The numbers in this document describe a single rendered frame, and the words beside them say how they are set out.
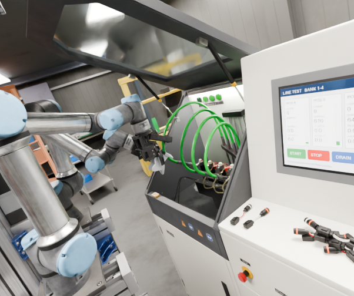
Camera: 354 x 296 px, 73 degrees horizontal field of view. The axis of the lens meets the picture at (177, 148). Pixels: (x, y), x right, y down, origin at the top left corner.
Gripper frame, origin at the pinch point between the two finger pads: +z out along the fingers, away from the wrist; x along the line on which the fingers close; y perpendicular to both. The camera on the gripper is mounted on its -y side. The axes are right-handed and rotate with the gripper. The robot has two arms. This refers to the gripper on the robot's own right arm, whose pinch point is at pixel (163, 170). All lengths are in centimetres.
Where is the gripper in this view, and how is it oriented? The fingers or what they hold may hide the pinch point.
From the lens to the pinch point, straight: 106.9
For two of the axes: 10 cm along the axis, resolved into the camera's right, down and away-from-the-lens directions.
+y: -7.7, 4.2, -4.7
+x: 5.4, 0.6, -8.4
